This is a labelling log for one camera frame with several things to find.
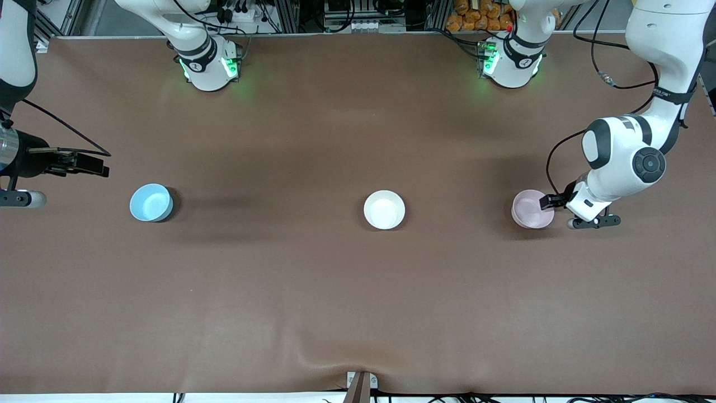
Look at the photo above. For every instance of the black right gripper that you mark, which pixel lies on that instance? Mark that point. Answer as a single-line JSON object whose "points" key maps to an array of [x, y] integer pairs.
{"points": [[29, 159]]}

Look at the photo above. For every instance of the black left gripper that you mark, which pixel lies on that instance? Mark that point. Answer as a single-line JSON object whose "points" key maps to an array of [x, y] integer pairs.
{"points": [[563, 197]]}

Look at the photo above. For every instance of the pink bowl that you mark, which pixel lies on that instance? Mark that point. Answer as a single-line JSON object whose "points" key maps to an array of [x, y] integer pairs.
{"points": [[526, 214]]}

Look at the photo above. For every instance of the light blue bowl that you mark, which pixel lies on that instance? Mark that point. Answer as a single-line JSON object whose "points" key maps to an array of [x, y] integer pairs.
{"points": [[150, 202]]}

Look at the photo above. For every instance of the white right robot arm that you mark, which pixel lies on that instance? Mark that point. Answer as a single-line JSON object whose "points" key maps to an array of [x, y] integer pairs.
{"points": [[207, 70]]}

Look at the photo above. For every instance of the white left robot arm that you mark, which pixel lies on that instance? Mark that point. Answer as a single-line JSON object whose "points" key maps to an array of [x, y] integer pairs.
{"points": [[615, 151]]}

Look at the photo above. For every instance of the white bowl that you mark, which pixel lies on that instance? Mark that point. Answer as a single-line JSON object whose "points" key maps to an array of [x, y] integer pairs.
{"points": [[384, 210]]}

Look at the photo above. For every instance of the orange toy bread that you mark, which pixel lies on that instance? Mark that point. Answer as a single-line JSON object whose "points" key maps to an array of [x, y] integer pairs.
{"points": [[506, 21], [453, 23], [484, 24], [461, 6]]}

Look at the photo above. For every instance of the brown table cover mat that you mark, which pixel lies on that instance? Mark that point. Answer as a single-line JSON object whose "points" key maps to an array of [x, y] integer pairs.
{"points": [[358, 308]]}

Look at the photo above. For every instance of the white power strip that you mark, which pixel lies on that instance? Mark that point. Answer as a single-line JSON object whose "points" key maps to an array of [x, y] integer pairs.
{"points": [[239, 14]]}

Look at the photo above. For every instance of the aluminium frame post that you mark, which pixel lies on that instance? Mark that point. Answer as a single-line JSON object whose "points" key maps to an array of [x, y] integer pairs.
{"points": [[286, 15], [437, 14]]}

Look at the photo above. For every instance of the metal table clamp bracket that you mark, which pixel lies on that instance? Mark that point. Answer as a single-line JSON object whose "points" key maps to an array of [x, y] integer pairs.
{"points": [[361, 389]]}

